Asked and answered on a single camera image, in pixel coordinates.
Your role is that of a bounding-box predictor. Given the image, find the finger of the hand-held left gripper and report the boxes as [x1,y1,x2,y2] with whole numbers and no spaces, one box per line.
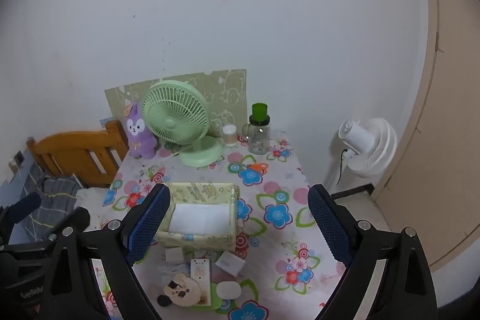
[0,192,43,231]
[49,207,91,237]

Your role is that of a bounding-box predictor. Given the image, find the green rounded case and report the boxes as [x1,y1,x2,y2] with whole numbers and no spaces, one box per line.
[204,280,253,311]

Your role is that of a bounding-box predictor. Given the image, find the yellow cartoon storage box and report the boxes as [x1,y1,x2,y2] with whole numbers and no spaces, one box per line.
[154,182,241,253]

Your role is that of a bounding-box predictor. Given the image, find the white charger block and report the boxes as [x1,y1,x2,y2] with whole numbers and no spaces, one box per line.
[214,252,246,276]

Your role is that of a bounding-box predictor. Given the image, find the green desk fan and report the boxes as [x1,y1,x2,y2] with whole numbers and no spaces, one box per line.
[142,80,225,168]

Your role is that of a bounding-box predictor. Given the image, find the cotton swab jar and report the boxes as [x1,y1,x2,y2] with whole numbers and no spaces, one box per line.
[222,124,239,148]

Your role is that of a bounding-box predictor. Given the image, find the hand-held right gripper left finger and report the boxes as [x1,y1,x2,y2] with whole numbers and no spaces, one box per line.
[44,183,172,320]

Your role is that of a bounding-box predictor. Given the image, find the purple plush bunny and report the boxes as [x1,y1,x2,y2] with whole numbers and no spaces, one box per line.
[124,102,158,159]

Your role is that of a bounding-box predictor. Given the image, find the black fan power cable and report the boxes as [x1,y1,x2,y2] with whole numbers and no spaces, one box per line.
[337,148,349,186]

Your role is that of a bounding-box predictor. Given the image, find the white oval case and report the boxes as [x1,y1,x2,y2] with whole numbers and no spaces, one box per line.
[217,280,242,300]

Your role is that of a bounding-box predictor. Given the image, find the floral tablecloth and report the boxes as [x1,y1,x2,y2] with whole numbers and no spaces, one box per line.
[94,138,357,320]

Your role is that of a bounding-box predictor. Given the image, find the white desk fan cord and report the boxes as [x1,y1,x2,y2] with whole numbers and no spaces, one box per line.
[159,145,188,160]

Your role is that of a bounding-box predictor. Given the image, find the wall socket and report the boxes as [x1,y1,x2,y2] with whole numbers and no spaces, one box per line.
[9,151,25,171]

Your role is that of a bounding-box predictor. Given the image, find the glass mug with green lid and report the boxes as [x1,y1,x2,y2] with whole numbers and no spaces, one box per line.
[242,103,271,155]

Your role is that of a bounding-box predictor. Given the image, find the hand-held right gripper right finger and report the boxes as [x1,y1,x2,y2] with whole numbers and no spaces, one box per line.
[307,184,440,320]

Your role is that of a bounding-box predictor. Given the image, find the small white cube adapter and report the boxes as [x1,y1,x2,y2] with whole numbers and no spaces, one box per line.
[165,248,184,265]

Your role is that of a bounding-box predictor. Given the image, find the wooden bed headboard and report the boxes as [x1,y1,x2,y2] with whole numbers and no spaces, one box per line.
[26,119,130,189]

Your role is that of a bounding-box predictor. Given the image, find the white standing fan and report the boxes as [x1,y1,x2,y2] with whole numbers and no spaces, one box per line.
[324,117,397,195]

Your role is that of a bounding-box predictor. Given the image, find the cartoon printed backing board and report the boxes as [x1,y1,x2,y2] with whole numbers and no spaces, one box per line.
[104,69,247,148]

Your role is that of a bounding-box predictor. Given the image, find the orange handled scissors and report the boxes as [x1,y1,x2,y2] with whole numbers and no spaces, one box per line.
[240,162,269,176]

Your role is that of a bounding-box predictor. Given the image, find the grey plaid bedding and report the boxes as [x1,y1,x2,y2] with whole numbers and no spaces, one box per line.
[0,162,85,242]

